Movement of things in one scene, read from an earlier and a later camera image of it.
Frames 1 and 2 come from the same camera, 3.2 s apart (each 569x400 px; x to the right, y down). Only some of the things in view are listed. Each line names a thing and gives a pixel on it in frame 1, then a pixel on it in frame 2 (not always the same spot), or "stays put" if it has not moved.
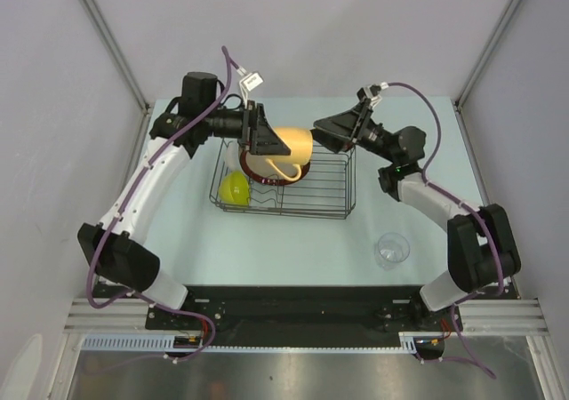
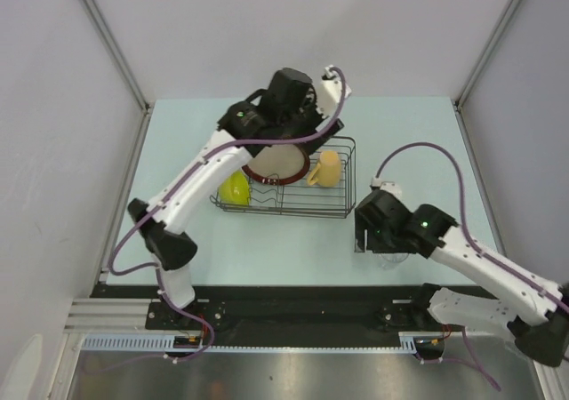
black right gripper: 340,132 → 361,224
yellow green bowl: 235,188 stays put
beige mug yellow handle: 300,142 → 328,172
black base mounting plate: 284,309 stays put
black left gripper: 257,136 → 310,100
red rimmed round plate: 258,167 stays put
